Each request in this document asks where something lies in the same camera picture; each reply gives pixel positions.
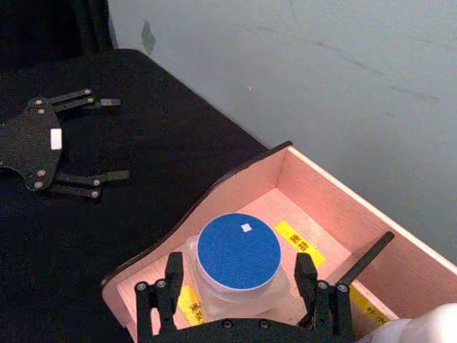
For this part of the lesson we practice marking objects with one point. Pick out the clear plastic case blue lid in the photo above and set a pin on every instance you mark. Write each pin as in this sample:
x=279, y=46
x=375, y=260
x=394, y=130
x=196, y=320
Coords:
x=238, y=250

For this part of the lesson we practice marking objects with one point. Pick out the white rounded object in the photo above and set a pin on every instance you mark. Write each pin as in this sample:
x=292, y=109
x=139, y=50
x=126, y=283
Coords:
x=428, y=325

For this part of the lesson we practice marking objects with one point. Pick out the black table cloth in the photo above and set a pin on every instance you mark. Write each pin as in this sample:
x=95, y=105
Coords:
x=160, y=143

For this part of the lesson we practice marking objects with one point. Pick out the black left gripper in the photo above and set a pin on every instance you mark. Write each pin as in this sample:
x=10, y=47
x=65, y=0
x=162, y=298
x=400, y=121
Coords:
x=28, y=143

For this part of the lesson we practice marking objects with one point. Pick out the yellow label sticker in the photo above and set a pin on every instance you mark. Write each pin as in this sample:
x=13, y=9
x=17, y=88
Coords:
x=300, y=243
x=371, y=307
x=191, y=305

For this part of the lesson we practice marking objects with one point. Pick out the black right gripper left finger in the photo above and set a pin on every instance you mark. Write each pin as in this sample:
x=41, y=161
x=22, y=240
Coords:
x=174, y=271

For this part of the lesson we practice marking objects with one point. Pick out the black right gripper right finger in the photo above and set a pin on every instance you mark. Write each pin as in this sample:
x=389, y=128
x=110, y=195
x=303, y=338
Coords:
x=306, y=271

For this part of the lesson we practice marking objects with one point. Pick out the black tray divider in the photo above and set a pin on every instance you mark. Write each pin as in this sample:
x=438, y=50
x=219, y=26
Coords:
x=367, y=257

